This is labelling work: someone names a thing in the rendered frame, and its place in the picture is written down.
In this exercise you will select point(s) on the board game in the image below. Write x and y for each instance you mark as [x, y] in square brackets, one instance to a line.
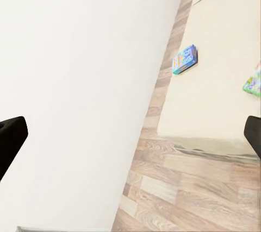
[184, 59]
[253, 84]

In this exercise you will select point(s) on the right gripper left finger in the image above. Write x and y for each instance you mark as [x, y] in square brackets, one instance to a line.
[13, 133]

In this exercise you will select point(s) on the bed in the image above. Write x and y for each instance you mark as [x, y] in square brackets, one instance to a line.
[206, 109]

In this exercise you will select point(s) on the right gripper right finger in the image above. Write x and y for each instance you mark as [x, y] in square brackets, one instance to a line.
[252, 132]

